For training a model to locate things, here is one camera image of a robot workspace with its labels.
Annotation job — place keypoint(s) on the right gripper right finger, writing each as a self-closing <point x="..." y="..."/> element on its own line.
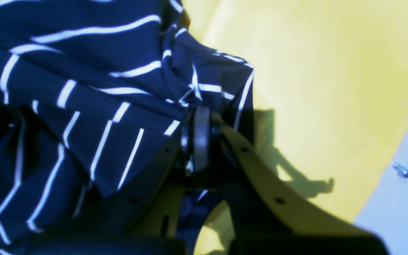
<point x="269" y="218"/>

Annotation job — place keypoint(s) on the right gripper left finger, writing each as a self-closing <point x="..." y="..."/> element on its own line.
<point x="141" y="218"/>

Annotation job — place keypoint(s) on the navy white striped T-shirt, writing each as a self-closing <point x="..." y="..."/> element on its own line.
<point x="89" y="92"/>

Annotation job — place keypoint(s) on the yellow table cloth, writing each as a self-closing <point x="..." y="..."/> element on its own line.
<point x="331" y="99"/>

